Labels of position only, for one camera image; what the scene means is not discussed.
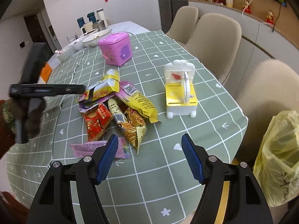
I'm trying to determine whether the pink wrapper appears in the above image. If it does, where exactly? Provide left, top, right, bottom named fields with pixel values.
left=69, top=136, right=130, bottom=159

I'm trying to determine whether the yellow trash bag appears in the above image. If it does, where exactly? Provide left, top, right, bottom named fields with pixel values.
left=253, top=110, right=299, bottom=207

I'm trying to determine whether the red gold snack packet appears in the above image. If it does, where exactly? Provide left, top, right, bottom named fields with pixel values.
left=83, top=103, right=113, bottom=142

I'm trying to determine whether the gold patterned snack packet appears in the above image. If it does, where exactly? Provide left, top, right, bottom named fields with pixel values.
left=107, top=98, right=147, bottom=154

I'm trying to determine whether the purple yellow snack packet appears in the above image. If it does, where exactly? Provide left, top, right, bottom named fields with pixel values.
left=114, top=81, right=160, bottom=124

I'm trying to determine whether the orange white tissue box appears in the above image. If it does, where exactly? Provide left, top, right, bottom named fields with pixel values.
left=38, top=62, right=53, bottom=84

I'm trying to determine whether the white bowl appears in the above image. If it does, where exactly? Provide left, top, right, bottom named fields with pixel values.
left=82, top=29, right=112, bottom=48

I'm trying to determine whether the white thermos bottle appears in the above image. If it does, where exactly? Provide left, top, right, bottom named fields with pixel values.
left=96, top=8, right=106, bottom=21

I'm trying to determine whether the pink tin box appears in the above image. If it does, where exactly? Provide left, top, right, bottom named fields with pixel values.
left=98, top=32, right=132, bottom=67

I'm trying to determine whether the white yellow toy chair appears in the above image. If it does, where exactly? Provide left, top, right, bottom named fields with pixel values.
left=164, top=60, right=198, bottom=119

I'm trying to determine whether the green checkered tablecloth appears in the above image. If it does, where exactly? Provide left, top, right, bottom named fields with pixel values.
left=6, top=29, right=249, bottom=224

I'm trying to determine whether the beige chair near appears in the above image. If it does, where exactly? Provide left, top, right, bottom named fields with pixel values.
left=235, top=59, right=298, bottom=165

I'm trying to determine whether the beige chair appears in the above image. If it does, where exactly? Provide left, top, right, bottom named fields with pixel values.
left=186, top=13, right=242, bottom=84
left=235, top=59, right=298, bottom=165
left=166, top=6, right=199, bottom=46

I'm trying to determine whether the beige chair far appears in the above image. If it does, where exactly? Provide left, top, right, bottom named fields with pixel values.
left=166, top=6, right=199, bottom=46

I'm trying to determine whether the beige chair middle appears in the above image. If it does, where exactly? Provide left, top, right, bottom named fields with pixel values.
left=186, top=13, right=242, bottom=84

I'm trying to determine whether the wooden shelf cabinet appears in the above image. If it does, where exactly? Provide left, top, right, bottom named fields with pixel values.
left=187, top=0, right=299, bottom=80

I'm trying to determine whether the red figurine right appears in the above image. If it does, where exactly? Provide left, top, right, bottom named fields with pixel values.
left=265, top=10, right=274, bottom=25

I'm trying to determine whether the red figurine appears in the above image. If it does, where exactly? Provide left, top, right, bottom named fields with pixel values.
left=242, top=0, right=251, bottom=14
left=265, top=10, right=274, bottom=25

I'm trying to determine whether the red figurine left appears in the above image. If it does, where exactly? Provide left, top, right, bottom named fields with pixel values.
left=242, top=0, right=251, bottom=14

